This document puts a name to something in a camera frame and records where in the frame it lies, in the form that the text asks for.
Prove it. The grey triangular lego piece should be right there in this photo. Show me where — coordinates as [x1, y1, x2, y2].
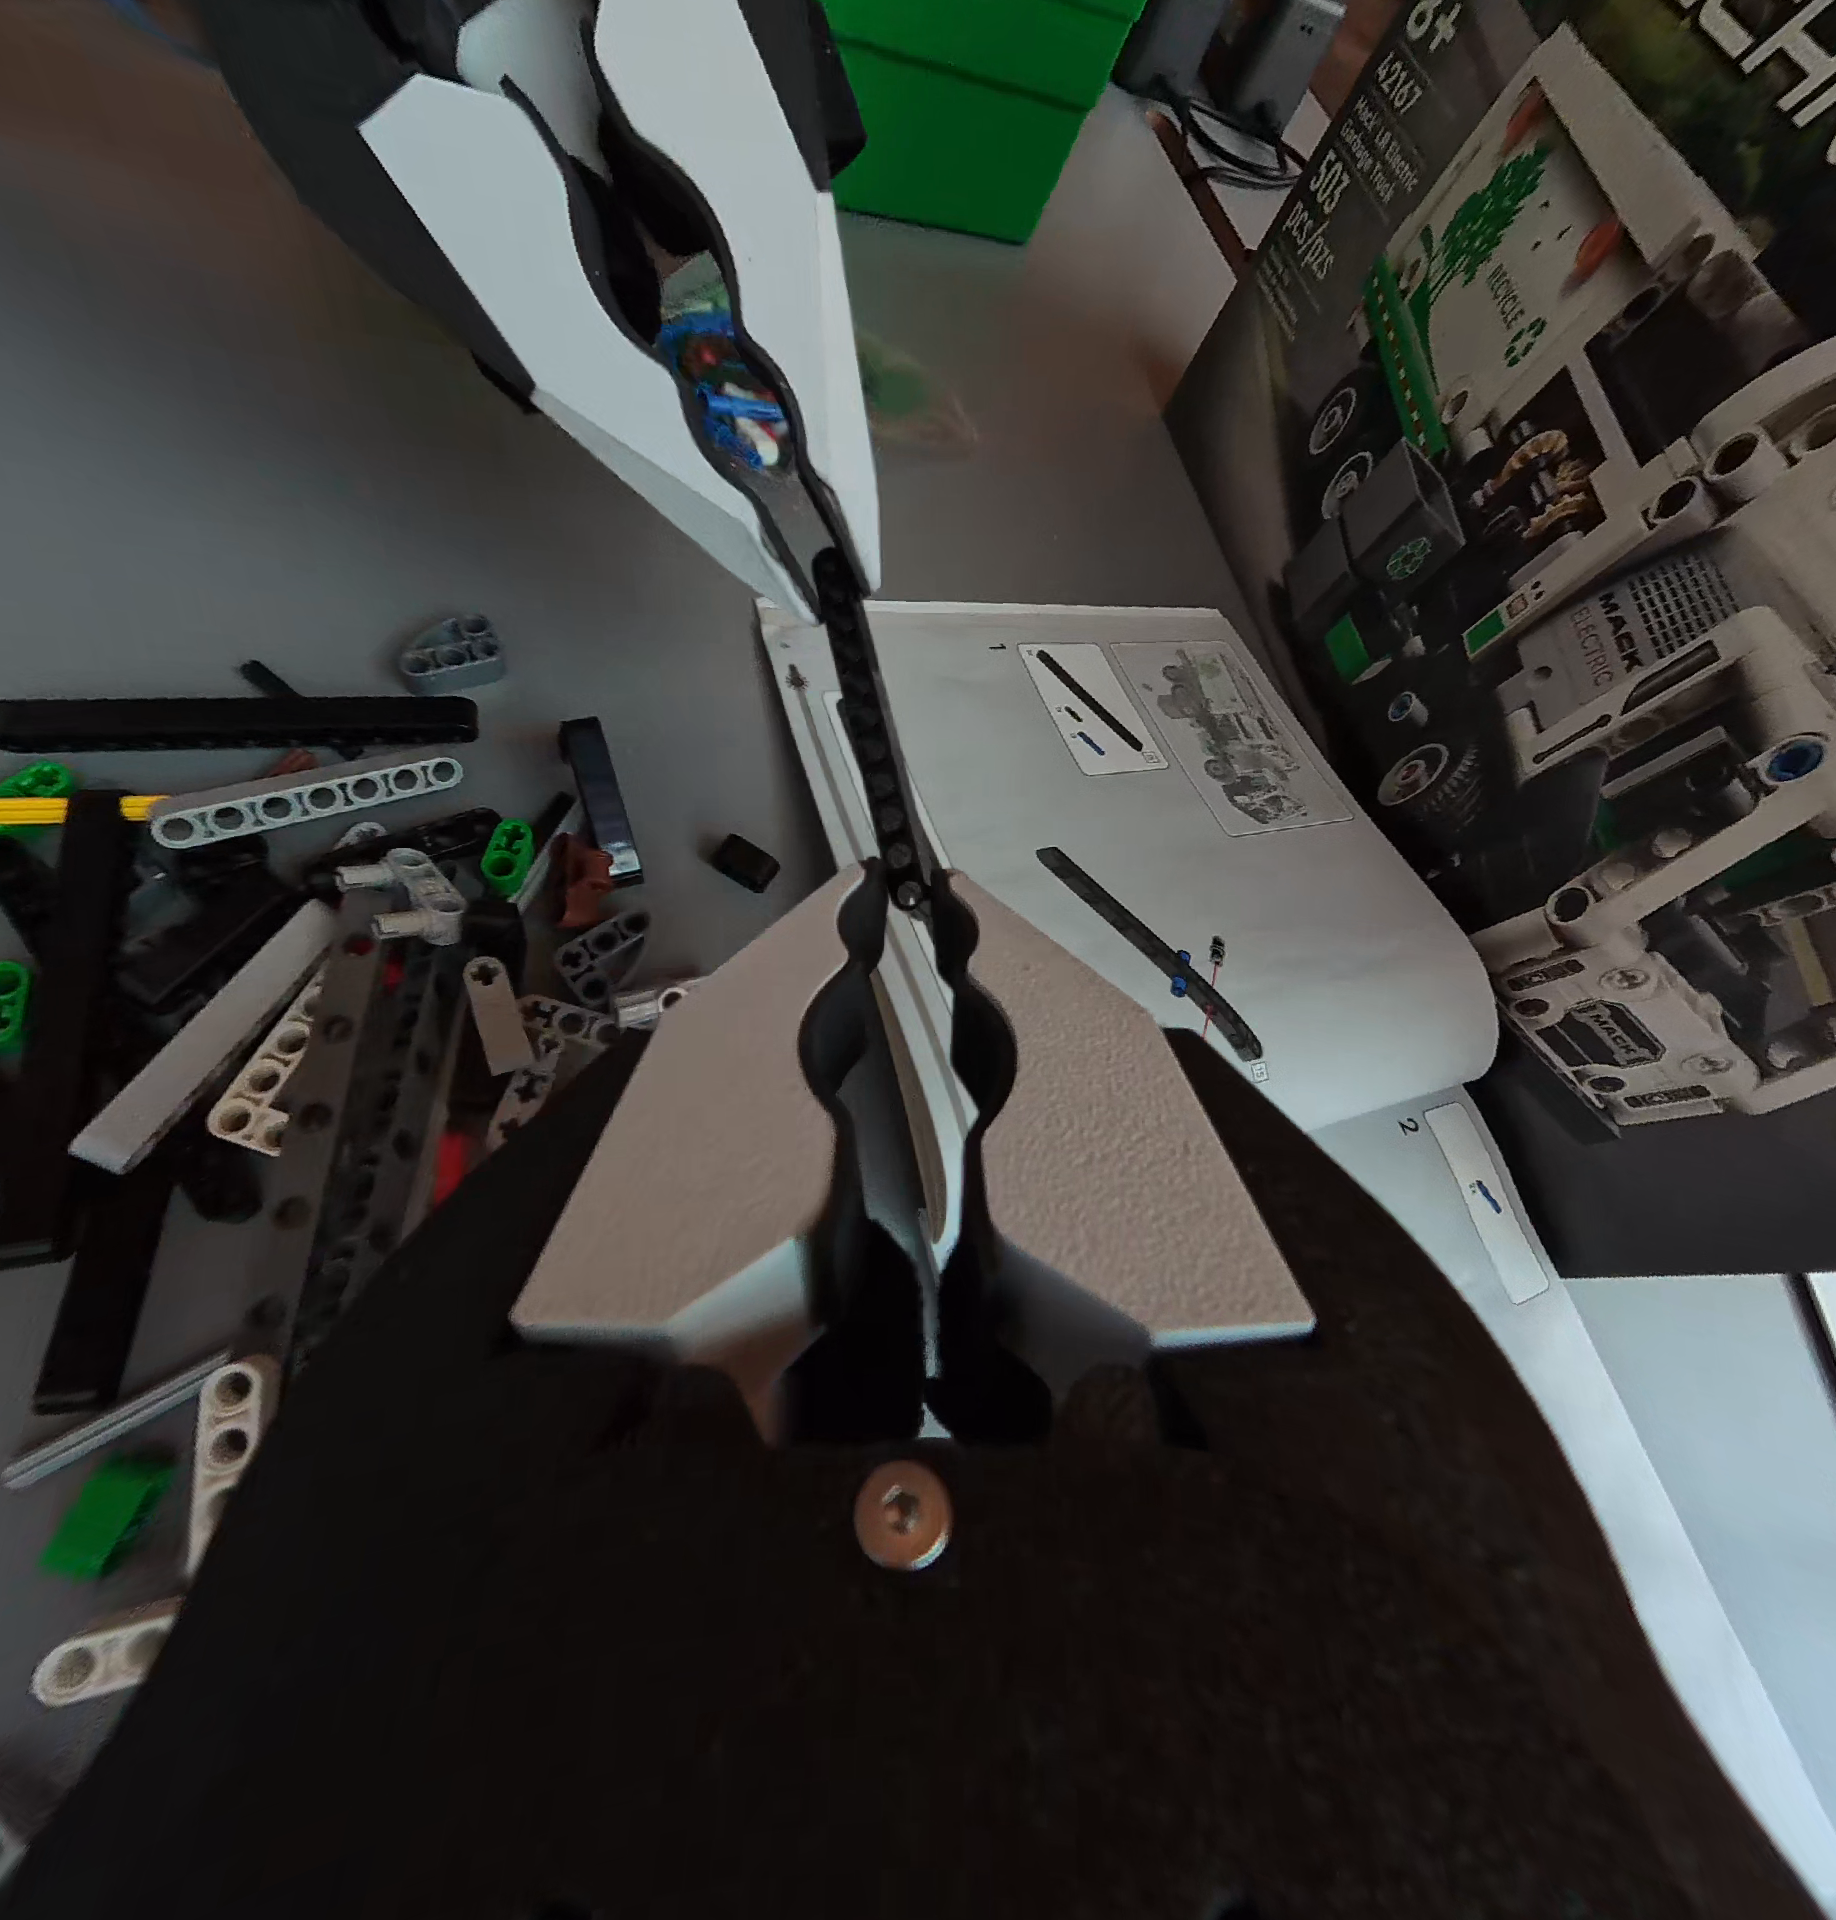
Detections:
[396, 612, 510, 694]

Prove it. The green angled lego beam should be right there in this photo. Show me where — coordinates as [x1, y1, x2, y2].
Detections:
[40, 1444, 181, 1582]

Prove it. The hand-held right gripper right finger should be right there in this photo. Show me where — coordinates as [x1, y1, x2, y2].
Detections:
[929, 874, 1319, 1434]

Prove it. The green plastic bin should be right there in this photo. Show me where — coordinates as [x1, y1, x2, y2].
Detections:
[820, 0, 1149, 245]

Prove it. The lego truck set box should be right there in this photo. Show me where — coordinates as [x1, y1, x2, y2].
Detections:
[1165, 0, 1836, 1280]

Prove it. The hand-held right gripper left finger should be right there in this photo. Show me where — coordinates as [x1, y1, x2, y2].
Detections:
[508, 864, 894, 1440]

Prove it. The lego instruction booklet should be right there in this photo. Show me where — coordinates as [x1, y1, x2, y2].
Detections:
[760, 601, 1554, 1307]

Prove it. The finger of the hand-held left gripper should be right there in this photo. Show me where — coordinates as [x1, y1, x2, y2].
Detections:
[357, 69, 825, 623]
[585, 0, 885, 601]

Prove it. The pile of lego pieces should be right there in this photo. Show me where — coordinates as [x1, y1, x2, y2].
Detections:
[0, 661, 710, 1899]

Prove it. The long black lego beam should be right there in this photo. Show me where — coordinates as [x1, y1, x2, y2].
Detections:
[810, 547, 943, 916]

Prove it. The grey box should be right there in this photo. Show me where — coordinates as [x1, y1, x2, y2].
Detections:
[1234, 0, 1347, 92]

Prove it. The black cable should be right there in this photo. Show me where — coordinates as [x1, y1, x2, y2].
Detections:
[1151, 76, 1308, 197]

